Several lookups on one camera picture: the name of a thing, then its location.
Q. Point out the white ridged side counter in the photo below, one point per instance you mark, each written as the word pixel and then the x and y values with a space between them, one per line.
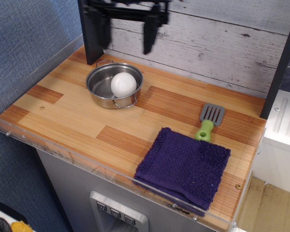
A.
pixel 278 122

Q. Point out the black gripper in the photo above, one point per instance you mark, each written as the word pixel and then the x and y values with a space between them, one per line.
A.
pixel 102 11

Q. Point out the dark upright post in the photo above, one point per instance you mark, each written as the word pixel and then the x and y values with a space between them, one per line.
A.
pixel 93 50
pixel 277 80

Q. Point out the dark right upright post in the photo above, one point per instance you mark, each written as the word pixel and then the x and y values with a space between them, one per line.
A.
pixel 277 80

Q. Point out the white ball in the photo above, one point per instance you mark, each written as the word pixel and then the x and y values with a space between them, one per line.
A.
pixel 123 84

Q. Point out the yellow tape object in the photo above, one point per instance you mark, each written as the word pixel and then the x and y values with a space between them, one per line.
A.
pixel 20 226

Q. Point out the dark left upright post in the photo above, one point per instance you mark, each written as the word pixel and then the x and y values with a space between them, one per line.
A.
pixel 93 50

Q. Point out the clear acrylic guard rail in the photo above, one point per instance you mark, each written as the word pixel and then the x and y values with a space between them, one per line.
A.
pixel 59 117

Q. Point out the grey toy fridge cabinet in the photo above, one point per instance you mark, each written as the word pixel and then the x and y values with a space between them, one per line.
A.
pixel 73 185

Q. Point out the purple cloth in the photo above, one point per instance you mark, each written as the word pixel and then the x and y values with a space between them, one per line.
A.
pixel 185 168

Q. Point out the grey spatula green handle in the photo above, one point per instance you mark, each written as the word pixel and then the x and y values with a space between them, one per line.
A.
pixel 211 115

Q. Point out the small steel pot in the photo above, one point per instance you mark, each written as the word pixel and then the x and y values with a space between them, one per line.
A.
pixel 98 83

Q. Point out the silver dispenser button panel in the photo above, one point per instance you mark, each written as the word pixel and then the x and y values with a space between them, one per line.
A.
pixel 113 216

